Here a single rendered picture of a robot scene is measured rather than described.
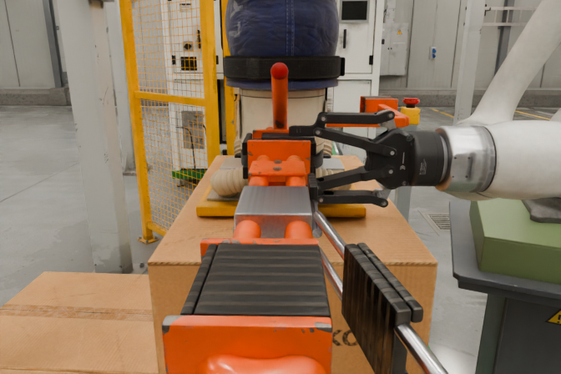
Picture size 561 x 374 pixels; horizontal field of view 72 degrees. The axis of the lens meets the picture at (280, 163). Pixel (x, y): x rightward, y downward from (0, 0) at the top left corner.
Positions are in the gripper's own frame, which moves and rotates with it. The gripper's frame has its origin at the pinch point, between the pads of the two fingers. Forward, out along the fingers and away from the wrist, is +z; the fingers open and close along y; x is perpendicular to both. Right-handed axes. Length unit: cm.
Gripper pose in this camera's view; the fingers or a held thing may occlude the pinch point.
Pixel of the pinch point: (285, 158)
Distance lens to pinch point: 53.3
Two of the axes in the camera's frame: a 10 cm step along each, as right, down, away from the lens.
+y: 0.0, 9.6, 2.6
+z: -10.0, 0.0, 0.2
